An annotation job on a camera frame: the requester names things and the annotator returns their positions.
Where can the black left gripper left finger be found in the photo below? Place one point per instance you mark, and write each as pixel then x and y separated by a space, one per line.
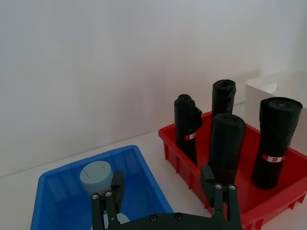
pixel 117 191

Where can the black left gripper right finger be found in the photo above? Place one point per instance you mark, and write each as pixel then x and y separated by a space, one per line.
pixel 207 184

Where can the pale blue lidded canister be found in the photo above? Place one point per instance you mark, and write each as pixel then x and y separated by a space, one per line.
pixel 96 177
pixel 123 219

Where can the blue plastic bin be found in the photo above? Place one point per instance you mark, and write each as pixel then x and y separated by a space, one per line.
pixel 60 191

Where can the red plastic bin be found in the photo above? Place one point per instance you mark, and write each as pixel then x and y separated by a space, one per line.
pixel 263 203

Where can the wide black trash bag roll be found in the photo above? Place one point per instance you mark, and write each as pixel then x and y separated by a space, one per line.
pixel 275 134

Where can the white plastic bin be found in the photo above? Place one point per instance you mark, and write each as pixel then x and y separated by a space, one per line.
pixel 254 95

